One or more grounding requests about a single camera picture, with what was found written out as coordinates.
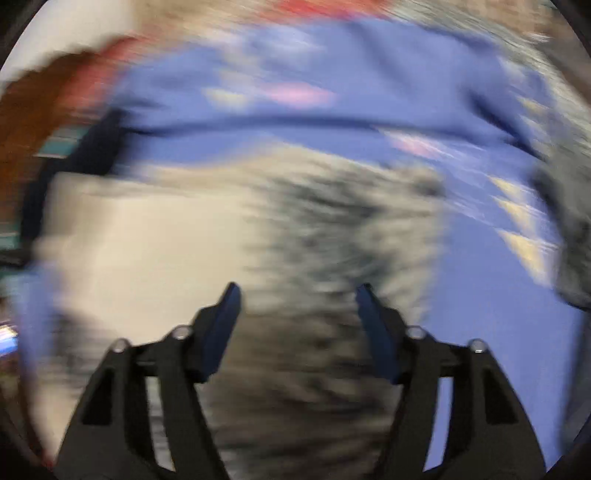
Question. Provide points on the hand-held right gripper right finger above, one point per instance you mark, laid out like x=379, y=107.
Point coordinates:
x=375, y=328

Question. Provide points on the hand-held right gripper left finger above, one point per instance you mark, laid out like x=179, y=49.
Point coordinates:
x=222, y=328

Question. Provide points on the blue patterned garment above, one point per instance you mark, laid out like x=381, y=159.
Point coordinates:
x=351, y=92

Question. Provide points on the grey and cream fuzzy blanket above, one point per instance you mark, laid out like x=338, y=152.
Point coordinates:
x=258, y=258

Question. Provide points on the red-brown cloth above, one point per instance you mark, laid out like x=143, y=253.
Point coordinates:
x=32, y=115

